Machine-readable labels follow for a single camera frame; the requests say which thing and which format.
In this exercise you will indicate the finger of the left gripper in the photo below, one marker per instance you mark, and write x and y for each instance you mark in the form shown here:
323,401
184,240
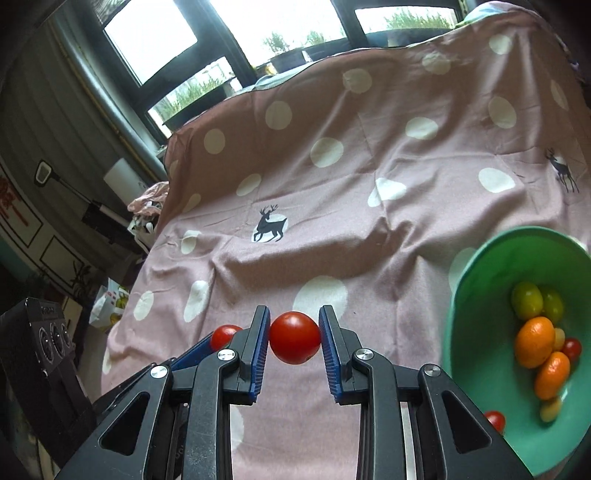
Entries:
194,355

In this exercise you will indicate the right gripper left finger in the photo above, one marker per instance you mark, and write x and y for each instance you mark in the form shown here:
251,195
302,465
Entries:
230,376

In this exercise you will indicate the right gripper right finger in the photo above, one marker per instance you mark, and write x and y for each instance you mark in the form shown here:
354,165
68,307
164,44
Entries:
452,439

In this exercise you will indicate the green plastic bowl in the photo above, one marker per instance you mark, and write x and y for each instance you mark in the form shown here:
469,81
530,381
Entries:
478,347

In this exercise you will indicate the cherry tomato with stem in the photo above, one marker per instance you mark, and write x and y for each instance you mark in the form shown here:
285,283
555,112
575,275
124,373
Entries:
497,420

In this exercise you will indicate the large orange mandarin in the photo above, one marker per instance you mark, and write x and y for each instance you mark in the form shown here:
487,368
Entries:
534,342

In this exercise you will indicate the green oval fruit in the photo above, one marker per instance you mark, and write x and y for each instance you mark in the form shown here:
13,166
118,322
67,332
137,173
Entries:
526,300

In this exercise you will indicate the small orange mandarin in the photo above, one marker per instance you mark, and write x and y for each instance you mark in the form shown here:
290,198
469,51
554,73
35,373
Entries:
552,375

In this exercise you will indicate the tan longan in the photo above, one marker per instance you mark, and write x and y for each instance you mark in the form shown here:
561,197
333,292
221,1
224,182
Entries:
550,409
559,340

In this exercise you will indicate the black speaker box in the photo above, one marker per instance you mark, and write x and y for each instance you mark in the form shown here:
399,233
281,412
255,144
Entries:
37,356

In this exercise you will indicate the pink plastic bag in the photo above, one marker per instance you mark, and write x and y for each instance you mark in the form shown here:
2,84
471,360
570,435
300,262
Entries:
147,207

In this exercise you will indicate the white paper roll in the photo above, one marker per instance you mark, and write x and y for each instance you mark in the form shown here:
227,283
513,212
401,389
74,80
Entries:
124,181

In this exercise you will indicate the pink polka dot cloth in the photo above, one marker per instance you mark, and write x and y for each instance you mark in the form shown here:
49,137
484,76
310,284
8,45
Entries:
366,181

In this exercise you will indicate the black window frame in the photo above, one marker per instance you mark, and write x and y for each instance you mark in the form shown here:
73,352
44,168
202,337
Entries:
167,61

